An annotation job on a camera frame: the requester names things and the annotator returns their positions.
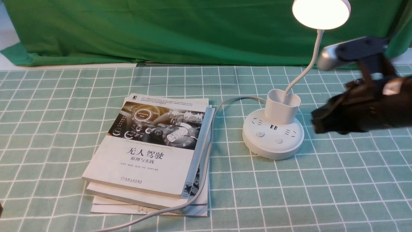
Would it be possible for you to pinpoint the top book with car cover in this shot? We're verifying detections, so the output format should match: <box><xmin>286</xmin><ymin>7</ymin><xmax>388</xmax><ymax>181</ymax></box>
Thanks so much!
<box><xmin>82</xmin><ymin>99</ymin><xmax>215</xmax><ymax>199</ymax></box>

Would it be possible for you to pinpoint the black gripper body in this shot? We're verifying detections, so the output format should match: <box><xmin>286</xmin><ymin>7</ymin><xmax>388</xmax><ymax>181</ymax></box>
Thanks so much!
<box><xmin>341</xmin><ymin>76</ymin><xmax>411</xmax><ymax>132</ymax></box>

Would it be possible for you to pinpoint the green checkered tablecloth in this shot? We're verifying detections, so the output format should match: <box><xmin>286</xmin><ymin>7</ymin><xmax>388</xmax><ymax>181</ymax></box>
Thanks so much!
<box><xmin>0</xmin><ymin>66</ymin><xmax>412</xmax><ymax>232</ymax></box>

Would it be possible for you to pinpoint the middle white book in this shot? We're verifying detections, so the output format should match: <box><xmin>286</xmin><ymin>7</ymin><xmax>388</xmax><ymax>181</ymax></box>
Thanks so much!
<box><xmin>86</xmin><ymin>95</ymin><xmax>215</xmax><ymax>210</ymax></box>

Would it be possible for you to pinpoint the green backdrop cloth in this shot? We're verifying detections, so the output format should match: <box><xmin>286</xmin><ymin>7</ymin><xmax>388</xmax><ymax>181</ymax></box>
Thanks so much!
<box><xmin>0</xmin><ymin>0</ymin><xmax>412</xmax><ymax>70</ymax></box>

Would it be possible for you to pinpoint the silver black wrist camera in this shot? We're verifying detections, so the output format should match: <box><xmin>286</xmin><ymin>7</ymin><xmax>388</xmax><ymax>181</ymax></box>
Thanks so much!
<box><xmin>316</xmin><ymin>36</ymin><xmax>397</xmax><ymax>83</ymax></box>

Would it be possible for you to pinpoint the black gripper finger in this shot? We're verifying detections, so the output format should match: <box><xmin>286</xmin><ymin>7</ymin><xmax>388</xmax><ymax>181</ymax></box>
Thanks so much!
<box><xmin>311</xmin><ymin>95</ymin><xmax>349</xmax><ymax>135</ymax></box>

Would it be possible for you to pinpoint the white power cable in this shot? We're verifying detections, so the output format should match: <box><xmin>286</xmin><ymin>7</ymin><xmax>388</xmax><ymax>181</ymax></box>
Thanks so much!
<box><xmin>93</xmin><ymin>95</ymin><xmax>267</xmax><ymax>232</ymax></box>

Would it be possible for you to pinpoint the bottom white book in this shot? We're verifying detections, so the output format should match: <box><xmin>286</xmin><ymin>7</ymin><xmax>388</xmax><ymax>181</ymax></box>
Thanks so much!
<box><xmin>91</xmin><ymin>93</ymin><xmax>209</xmax><ymax>218</ymax></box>

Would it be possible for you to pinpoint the white desk lamp with socket base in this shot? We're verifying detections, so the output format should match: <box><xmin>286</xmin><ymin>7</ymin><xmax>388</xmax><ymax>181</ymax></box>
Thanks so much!
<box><xmin>242</xmin><ymin>0</ymin><xmax>351</xmax><ymax>160</ymax></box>

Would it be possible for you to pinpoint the white book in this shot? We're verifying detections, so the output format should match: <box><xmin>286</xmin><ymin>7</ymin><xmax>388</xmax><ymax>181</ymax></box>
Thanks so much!
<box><xmin>91</xmin><ymin>93</ymin><xmax>209</xmax><ymax>218</ymax></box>
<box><xmin>86</xmin><ymin>95</ymin><xmax>215</xmax><ymax>210</ymax></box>

